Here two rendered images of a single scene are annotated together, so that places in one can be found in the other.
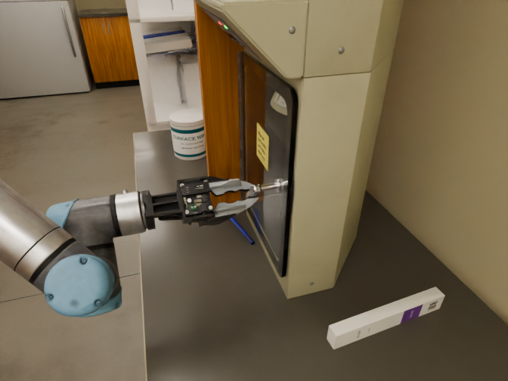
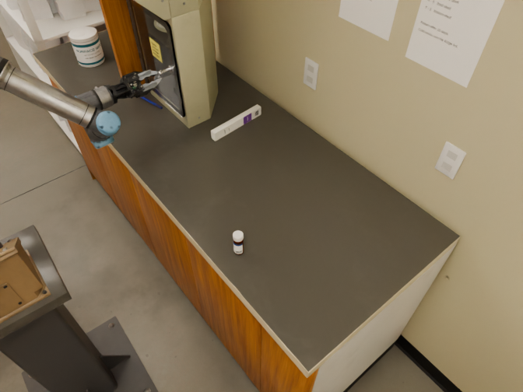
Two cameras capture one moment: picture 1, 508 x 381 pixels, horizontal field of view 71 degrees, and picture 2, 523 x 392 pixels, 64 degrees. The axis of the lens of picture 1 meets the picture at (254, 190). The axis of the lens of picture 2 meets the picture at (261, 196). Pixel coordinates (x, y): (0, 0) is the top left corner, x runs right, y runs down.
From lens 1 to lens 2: 1.02 m
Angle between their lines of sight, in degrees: 23
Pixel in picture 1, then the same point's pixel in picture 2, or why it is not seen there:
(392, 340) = (240, 131)
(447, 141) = (250, 27)
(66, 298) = (108, 126)
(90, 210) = (86, 98)
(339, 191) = (199, 65)
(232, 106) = (126, 26)
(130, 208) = (104, 93)
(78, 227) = not seen: hidden behind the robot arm
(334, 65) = (183, 10)
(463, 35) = not seen: outside the picture
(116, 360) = (75, 233)
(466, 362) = (271, 131)
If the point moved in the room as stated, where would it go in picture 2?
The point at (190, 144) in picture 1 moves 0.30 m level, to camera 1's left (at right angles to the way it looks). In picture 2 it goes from (91, 54) to (25, 67)
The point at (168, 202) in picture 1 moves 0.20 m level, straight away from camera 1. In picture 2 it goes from (122, 87) to (99, 63)
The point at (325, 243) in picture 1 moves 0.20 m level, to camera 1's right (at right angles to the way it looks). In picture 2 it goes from (200, 93) to (247, 83)
